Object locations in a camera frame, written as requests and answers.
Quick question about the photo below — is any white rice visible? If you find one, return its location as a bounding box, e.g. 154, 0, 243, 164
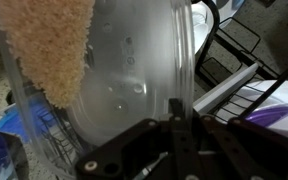
0, 0, 97, 109

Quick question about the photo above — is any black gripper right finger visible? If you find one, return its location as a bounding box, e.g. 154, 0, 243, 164
191, 108, 288, 180

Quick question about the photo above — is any clear rectangular plastic container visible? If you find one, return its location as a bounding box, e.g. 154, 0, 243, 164
0, 0, 197, 179

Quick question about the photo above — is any purple bowl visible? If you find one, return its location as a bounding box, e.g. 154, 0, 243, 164
244, 102, 288, 128

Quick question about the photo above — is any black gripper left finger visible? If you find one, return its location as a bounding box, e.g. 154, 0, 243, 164
74, 97, 198, 180

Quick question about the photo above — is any black two-tier dish rack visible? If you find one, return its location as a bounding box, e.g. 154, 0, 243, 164
33, 0, 288, 168

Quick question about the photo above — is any blue sponge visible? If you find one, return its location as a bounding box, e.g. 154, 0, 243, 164
0, 99, 52, 143

